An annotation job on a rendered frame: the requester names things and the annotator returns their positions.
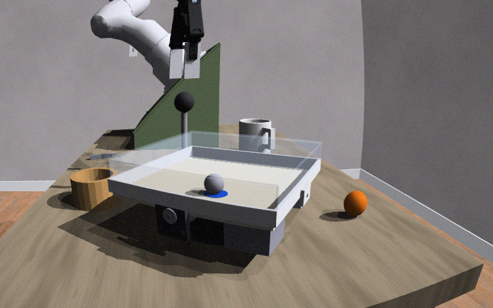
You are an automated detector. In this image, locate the orange ball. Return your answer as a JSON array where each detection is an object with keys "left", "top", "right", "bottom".
[{"left": 343, "top": 191, "right": 367, "bottom": 216}]

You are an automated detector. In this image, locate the white mug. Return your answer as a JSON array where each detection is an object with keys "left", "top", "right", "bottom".
[{"left": 239, "top": 119, "right": 275, "bottom": 137}]

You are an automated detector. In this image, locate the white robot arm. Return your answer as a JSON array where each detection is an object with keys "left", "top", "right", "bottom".
[{"left": 91, "top": 0, "right": 179, "bottom": 94}]

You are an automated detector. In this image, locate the tan hollow cylinder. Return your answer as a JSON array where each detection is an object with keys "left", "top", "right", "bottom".
[{"left": 70, "top": 167, "right": 121, "bottom": 212}]

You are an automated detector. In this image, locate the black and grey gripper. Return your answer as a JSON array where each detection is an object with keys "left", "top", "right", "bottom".
[{"left": 169, "top": 0, "right": 204, "bottom": 79}]

